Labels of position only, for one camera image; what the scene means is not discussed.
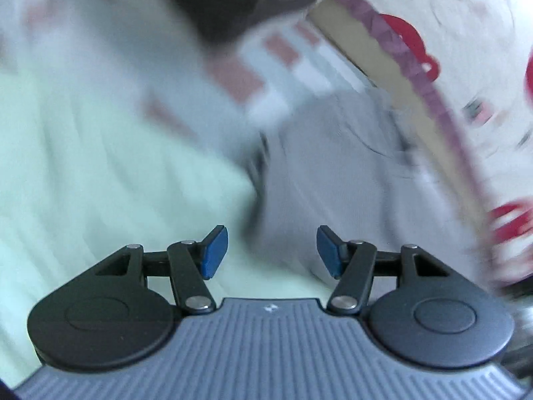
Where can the light green blanket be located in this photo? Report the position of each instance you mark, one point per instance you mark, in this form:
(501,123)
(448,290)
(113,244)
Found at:
(83,175)

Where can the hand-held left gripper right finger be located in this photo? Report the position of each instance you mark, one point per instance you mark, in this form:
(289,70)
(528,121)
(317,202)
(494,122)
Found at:
(327,250)

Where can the bear print quilt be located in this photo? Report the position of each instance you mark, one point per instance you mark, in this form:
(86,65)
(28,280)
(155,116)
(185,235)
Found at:
(479,29)

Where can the beige bed base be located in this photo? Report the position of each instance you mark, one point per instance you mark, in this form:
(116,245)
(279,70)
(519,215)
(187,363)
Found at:
(374,54)

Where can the grey knit garment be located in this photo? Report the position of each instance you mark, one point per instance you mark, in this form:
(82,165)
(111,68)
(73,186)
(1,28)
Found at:
(333,166)

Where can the stack of folded clothes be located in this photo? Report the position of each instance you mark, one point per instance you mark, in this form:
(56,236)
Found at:
(233,12)

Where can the checkered floor mat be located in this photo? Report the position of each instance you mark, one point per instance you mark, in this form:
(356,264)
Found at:
(233,75)

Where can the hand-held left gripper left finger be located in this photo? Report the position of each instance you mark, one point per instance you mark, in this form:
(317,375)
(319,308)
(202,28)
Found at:
(214,254)

